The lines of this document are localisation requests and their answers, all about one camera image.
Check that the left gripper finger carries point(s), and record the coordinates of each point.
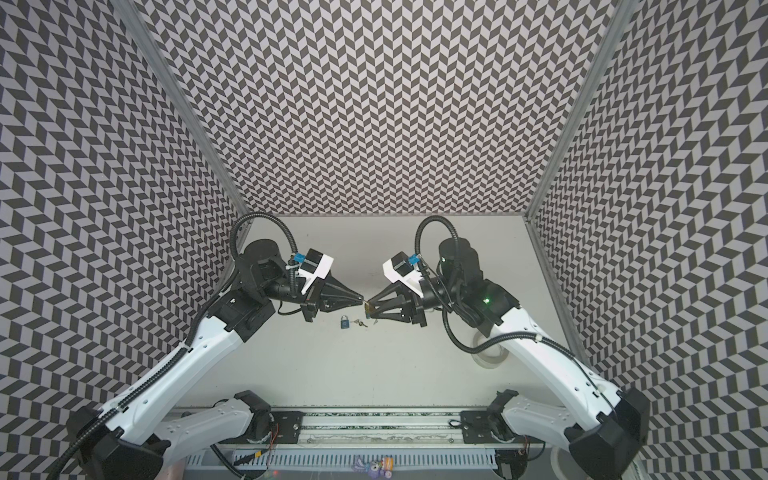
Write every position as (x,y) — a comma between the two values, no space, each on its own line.
(332,305)
(337,289)

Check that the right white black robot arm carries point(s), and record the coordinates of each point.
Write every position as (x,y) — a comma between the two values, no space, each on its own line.
(602,426)

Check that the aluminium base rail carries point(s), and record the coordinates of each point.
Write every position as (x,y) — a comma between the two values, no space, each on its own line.
(438,427)

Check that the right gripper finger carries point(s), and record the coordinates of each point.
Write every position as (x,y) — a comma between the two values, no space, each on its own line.
(395,295)
(401,315)

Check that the purple toy figure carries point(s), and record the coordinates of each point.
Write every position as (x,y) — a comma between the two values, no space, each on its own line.
(382,468)

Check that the white slotted cable duct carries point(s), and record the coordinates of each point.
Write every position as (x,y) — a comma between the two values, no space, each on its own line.
(343,460)

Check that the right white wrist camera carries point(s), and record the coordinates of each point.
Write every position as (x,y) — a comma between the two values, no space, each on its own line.
(400,269)

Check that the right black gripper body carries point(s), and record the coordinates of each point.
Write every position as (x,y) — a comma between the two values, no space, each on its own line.
(417,303)

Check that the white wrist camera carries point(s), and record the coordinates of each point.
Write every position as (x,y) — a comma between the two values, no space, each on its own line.
(312,266)
(400,269)

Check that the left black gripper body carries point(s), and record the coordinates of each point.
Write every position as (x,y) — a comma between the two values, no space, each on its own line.
(314,299)

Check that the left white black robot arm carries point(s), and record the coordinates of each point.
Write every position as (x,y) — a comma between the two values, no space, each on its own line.
(129,437)

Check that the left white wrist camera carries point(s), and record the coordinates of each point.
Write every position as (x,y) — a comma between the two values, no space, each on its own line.
(312,266)

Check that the blue padlock with keys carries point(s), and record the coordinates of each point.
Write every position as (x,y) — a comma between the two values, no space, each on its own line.
(346,322)

